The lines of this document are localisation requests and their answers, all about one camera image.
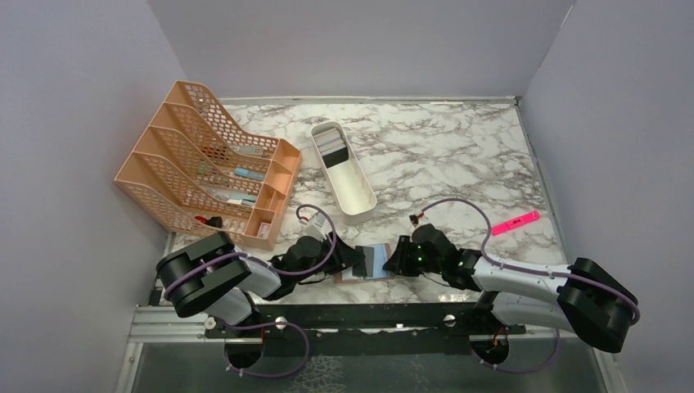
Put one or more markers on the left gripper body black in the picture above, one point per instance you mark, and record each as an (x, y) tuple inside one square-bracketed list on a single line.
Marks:
[(338, 261)]

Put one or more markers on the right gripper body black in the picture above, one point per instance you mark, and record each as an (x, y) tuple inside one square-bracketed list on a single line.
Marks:
[(418, 264)]

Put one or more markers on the black credit card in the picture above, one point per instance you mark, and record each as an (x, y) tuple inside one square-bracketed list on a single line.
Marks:
[(365, 268)]

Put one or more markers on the brown leather card holder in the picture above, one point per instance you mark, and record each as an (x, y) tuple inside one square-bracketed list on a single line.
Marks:
[(383, 253)]

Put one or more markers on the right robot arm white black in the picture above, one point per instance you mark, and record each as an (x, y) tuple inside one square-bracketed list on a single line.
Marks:
[(581, 298)]

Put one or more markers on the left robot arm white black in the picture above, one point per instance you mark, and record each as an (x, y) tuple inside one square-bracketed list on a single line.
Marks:
[(213, 276)]

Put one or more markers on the stack of credit cards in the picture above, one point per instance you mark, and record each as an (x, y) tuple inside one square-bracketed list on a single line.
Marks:
[(332, 147)]

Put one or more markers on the white oblong plastic tray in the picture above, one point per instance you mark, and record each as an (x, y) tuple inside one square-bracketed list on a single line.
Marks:
[(354, 196)]

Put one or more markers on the pink highlighter marker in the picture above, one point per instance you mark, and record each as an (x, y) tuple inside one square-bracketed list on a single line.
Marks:
[(516, 222)]

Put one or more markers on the red black item in organizer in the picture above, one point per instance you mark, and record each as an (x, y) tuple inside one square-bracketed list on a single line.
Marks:
[(213, 221)]

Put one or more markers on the blue item in organizer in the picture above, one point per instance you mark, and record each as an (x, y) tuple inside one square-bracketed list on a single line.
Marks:
[(249, 173)]

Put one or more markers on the orange mesh file organizer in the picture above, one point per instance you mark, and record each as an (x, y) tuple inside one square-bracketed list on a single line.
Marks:
[(182, 166)]

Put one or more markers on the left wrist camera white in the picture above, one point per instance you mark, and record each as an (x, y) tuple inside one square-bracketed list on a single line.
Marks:
[(317, 227)]

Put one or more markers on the black mounting rail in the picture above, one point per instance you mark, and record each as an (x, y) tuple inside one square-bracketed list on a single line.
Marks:
[(365, 329)]

